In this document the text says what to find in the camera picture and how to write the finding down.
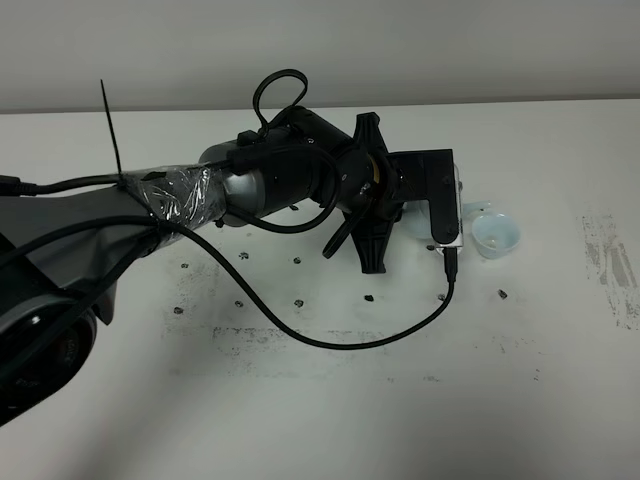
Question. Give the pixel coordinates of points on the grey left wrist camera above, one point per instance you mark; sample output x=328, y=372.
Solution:
x=429, y=189

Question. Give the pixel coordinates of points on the pale blue porcelain teapot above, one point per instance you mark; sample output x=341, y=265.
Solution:
x=472, y=207

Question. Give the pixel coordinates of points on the black zip tie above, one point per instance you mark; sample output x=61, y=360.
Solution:
x=111, y=125

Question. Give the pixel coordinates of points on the pale blue teacup far right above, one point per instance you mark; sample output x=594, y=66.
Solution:
x=495, y=235

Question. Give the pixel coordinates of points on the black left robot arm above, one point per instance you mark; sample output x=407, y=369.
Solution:
x=65, y=245

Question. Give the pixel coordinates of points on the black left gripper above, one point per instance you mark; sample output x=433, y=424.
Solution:
x=369, y=198

